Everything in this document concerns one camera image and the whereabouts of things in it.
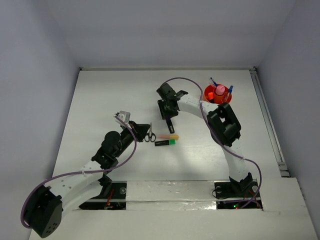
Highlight black handled scissors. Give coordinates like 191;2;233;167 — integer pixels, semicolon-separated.
144;123;157;143

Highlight purple cap highlighter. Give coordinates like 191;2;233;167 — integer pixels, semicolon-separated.
166;118;175;134

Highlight yellow cap translucent highlighter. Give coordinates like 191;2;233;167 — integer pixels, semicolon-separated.
156;134;179;141

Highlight green cap highlighter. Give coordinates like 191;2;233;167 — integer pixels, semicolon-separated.
154;139;176;147

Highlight blue cap glue bottle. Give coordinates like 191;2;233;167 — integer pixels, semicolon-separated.
228;85;234;95

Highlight orange cap highlighter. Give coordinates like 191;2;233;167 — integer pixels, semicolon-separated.
207;92;214;101

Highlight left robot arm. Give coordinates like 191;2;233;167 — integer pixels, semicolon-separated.
20;120;151;238

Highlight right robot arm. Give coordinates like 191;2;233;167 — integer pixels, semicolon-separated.
156;83;253;197

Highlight orange round organizer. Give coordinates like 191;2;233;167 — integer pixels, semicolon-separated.
202;85;232;105

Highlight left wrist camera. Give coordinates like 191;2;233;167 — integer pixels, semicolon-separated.
114;110;131;124

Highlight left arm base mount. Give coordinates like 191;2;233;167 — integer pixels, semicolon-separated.
79;180;127;211

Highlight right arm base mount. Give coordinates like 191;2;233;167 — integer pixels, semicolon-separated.
211;173;263;210

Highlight aluminium side rail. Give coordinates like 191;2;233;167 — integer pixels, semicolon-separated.
249;67;291;178

